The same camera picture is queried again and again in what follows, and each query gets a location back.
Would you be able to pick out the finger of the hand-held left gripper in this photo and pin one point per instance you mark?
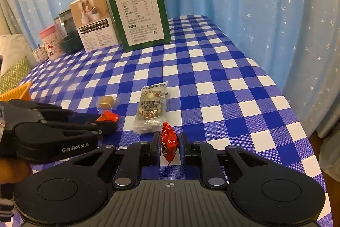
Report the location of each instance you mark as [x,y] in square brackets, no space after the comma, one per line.
[66,114]
[66,128]

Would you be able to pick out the person's left hand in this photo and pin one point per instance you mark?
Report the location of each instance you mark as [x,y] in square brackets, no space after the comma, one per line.
[12,171]

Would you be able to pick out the grey cloth with lace trim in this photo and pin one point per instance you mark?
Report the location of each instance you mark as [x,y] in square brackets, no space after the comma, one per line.
[332,152]

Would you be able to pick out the pink printed cup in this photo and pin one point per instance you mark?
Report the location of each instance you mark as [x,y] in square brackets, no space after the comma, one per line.
[50,43]

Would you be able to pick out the clear-wrapped brown candy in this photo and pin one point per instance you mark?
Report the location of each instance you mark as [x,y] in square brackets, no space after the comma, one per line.
[106,101]

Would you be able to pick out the grey curtain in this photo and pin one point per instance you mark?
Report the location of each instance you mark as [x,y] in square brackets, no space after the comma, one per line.
[4,3]

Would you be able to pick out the orange plastic bin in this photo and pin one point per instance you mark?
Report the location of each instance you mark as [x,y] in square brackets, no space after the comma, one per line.
[16,94]

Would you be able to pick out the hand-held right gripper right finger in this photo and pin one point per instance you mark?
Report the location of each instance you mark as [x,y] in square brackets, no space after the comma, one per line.
[183,147]

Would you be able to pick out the blue white checked tablecloth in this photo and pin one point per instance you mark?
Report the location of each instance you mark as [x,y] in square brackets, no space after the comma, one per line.
[225,83]

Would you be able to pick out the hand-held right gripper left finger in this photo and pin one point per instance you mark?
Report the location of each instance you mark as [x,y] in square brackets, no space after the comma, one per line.
[152,148]

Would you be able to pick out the red orange snack packet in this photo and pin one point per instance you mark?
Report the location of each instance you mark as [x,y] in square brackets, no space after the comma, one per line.
[109,117]

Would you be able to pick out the small white printed cup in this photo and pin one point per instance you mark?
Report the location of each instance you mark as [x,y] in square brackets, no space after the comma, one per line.
[39,55]

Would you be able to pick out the white pillow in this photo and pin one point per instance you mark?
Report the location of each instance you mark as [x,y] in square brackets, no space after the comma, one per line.
[10,46]

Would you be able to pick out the dark green glass jar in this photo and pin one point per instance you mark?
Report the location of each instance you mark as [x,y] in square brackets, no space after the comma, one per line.
[70,42]

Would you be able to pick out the green cardboard box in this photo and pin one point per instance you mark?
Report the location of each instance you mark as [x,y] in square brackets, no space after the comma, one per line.
[138,17]

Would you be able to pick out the green zigzag pillow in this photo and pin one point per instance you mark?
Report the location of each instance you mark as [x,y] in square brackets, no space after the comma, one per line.
[14,72]

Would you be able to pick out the clear snack packet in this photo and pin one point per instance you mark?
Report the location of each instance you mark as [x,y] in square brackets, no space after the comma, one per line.
[150,107]

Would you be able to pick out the white cardboard box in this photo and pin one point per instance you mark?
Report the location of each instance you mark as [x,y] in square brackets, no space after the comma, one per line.
[95,19]

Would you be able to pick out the small red crinkled snack packet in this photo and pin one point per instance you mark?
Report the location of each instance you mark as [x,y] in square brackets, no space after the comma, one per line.
[168,140]

